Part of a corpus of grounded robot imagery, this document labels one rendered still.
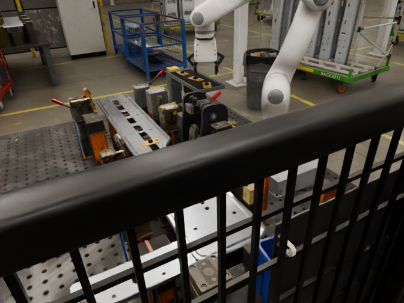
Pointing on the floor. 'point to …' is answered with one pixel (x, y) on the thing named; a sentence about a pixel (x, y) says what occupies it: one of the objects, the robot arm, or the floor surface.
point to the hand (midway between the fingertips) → (205, 73)
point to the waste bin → (257, 73)
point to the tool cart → (5, 83)
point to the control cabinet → (82, 27)
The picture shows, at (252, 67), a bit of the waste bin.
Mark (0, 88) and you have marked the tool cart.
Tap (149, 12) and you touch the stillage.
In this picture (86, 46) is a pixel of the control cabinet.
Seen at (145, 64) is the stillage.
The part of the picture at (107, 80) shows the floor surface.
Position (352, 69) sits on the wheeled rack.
